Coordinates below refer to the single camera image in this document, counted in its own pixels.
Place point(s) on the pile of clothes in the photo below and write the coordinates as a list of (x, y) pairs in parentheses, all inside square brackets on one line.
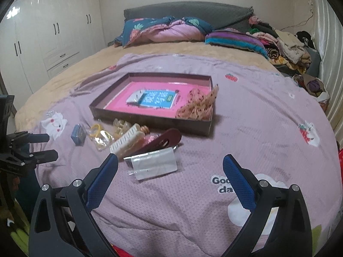
[(289, 48)]

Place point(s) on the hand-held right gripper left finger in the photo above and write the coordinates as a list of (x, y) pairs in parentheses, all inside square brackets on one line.
[(103, 182)]

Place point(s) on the purple printed blanket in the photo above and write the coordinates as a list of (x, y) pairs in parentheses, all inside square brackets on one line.
[(187, 192)]

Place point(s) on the grey headboard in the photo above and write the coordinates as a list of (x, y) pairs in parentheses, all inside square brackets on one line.
[(187, 10)]

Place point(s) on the blue printed card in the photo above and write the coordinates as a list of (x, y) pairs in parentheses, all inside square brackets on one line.
[(156, 100)]

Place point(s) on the white wardrobe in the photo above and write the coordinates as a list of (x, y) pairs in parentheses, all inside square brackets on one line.
[(48, 32)]

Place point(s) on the bagged clear hair clips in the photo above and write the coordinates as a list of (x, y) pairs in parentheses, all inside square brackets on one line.
[(120, 127)]

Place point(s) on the white comb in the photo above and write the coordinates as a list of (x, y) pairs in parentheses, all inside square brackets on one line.
[(126, 140)]

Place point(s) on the small blue box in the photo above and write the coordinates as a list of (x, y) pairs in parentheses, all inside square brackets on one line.
[(78, 134)]

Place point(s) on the pink comb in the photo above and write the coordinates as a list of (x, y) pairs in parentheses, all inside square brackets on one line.
[(166, 139)]

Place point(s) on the striped pillow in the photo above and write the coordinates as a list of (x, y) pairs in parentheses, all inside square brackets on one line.
[(235, 41)]

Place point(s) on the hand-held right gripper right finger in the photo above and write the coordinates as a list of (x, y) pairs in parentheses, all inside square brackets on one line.
[(239, 184)]

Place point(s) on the floral blue pink quilt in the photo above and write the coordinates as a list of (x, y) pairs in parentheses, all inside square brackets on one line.
[(171, 30)]

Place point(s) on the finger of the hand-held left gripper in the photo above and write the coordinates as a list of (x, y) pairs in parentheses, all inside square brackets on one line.
[(37, 157), (29, 138)]

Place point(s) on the yellow green clothing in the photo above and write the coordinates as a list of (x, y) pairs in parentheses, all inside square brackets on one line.
[(16, 235)]

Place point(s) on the floral fabric hair band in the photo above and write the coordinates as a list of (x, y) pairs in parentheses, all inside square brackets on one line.
[(198, 104)]

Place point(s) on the bagged yellow hoop earrings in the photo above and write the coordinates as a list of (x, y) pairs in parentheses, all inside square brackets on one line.
[(97, 135)]

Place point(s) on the brown box with pink inside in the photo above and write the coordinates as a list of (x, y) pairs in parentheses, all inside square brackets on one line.
[(118, 104)]

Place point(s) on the clear plastic packet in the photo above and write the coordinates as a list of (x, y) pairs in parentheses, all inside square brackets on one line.
[(155, 163)]

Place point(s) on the cream curtain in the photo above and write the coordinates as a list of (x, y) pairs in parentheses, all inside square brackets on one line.
[(327, 45)]

